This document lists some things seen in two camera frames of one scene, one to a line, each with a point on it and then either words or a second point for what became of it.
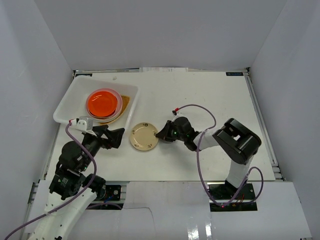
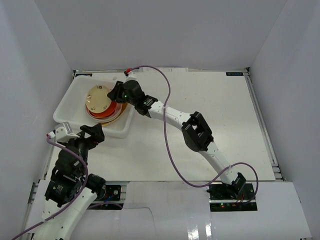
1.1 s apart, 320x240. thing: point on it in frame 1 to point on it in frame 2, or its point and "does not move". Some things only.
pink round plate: (114, 115) does not move
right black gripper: (165, 133) to (115, 95)
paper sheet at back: (165, 69) does not move
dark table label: (234, 73) does not move
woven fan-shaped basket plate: (125, 102) does not move
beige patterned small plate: (142, 136) to (97, 100)
